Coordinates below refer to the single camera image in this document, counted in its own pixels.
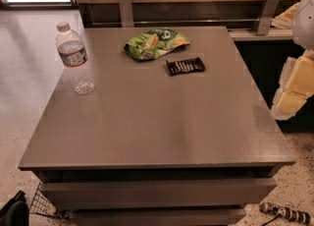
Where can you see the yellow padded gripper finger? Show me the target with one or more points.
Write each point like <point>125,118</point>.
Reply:
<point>296,86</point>
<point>285,19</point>

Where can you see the clear plastic water bottle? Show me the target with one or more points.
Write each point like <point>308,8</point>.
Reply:
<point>73,54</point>

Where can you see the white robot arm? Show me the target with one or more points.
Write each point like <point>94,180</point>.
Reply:
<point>303,26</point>

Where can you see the black snack wrapper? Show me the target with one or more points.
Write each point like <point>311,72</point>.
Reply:
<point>187,66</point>

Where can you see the grey drawer cabinet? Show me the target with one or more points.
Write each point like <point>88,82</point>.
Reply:
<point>150,149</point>

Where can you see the power strip on floor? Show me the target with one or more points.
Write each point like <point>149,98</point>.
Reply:
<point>287,213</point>

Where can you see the green chip bag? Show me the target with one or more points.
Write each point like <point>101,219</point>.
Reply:
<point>154,44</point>

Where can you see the black object on floor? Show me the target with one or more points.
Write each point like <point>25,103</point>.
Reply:
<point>15,212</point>

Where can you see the right metal wall bracket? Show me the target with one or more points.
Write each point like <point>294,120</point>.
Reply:
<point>262,24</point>

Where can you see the metal wall bracket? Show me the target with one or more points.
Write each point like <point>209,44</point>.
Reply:
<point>262,24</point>
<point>126,13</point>

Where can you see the left metal wall bracket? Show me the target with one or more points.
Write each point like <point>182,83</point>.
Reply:
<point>126,13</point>

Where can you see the black wire basket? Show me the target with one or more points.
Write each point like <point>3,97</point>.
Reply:
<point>40,205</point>

